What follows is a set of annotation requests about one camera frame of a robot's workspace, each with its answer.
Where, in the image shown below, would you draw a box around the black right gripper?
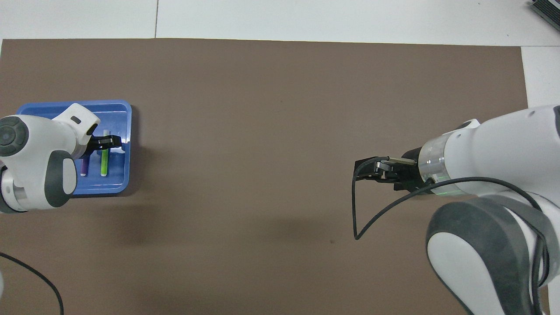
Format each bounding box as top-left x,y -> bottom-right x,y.
355,148 -> 427,193

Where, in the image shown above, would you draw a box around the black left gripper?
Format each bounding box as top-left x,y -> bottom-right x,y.
87,133 -> 122,154

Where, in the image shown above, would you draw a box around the green highlighter pen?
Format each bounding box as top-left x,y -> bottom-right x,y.
101,129 -> 111,177

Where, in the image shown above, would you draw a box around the blue plastic tray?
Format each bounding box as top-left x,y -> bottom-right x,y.
16,100 -> 133,197

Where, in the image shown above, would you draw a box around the brown table mat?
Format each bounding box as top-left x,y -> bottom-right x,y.
0,38 -> 551,315

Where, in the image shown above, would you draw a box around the grey ribbed device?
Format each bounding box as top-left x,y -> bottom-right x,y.
527,0 -> 560,25

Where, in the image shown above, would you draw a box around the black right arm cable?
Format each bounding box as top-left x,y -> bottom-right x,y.
352,155 -> 551,315

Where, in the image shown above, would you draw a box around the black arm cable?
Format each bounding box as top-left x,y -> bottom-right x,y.
352,155 -> 551,315
0,252 -> 64,315

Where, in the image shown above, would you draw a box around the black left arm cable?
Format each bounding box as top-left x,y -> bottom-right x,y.
0,252 -> 64,315

